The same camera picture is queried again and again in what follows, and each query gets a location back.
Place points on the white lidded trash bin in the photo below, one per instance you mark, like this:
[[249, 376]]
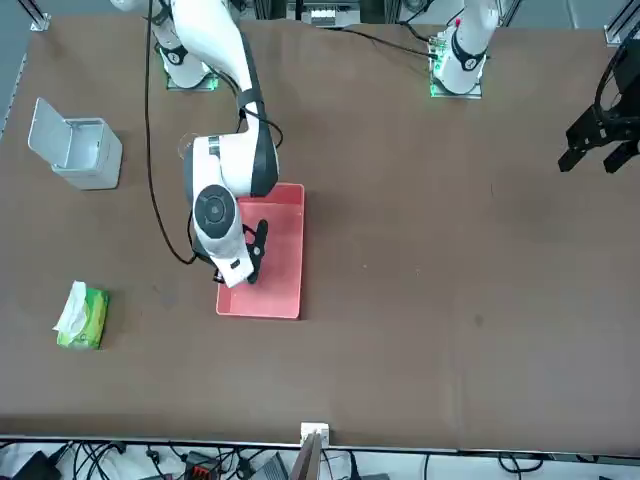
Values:
[[95, 170]]

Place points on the white tissue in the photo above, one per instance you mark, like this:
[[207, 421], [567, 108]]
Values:
[[72, 310]]

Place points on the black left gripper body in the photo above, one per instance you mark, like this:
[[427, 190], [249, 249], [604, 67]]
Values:
[[627, 75]]

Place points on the black red power device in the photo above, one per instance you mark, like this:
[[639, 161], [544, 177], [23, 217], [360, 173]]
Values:
[[202, 470]]

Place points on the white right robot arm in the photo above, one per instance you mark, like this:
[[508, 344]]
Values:
[[220, 45]]

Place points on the grey power adapter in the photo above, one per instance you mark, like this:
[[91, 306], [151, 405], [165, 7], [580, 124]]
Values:
[[272, 470]]

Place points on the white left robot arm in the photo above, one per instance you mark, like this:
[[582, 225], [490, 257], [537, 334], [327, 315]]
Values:
[[467, 55]]

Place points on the pink plastic container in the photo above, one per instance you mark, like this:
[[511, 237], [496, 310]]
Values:
[[280, 280]]

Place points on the green tissue pack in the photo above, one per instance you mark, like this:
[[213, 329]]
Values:
[[92, 320]]

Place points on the large glass beaker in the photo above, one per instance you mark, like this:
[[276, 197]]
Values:
[[185, 142]]

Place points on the black power brick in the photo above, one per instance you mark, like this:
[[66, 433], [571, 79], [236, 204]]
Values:
[[37, 467]]

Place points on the white power socket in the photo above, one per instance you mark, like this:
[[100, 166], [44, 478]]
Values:
[[322, 16]]

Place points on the aluminium frame post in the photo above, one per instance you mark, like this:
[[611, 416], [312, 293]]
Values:
[[620, 32], [39, 17], [312, 460]]

